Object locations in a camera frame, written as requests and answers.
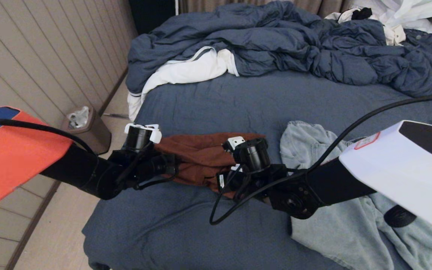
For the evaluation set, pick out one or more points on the blue bed sheet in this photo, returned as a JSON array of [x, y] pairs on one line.
[[238, 101]]

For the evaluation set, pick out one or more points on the brown trash bin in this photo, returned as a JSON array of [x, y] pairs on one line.
[[98, 137]]

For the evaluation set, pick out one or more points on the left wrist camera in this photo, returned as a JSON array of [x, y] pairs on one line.
[[139, 138]]

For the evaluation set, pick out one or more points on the dark denim garment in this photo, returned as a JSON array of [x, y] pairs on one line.
[[428, 39]]

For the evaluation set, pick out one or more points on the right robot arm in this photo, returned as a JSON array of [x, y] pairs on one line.
[[407, 172]]

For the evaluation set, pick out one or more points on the beige curtain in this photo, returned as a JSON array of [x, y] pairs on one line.
[[324, 6]]

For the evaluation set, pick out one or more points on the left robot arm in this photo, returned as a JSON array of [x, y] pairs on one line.
[[13, 157]]

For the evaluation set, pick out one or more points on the black cabinet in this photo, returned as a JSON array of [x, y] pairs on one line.
[[152, 14]]

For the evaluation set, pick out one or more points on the rust brown shorts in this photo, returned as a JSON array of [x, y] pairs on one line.
[[197, 157]]

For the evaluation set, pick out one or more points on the dark blue crumpled duvet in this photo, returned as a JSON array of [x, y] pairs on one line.
[[276, 37]]

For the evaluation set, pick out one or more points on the white vertical pole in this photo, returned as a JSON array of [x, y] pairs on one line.
[[177, 7]]

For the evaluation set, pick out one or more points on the light blue denim jeans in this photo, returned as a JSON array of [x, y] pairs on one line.
[[313, 142]]

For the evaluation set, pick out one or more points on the small black garment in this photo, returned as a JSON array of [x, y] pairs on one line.
[[361, 14]]

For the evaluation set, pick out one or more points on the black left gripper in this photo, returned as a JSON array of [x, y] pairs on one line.
[[148, 167]]

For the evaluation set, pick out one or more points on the white shirt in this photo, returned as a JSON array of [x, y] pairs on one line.
[[403, 10]]

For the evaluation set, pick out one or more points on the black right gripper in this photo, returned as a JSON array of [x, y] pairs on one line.
[[253, 182]]

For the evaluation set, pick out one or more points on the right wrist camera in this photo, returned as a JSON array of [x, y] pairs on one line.
[[255, 155]]

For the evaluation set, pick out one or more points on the white plastic bin bag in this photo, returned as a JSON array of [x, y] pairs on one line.
[[78, 117]]

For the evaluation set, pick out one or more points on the cream jacket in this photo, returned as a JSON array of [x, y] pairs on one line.
[[394, 35]]

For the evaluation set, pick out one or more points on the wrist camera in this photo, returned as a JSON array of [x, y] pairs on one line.
[[139, 138], [255, 155]]

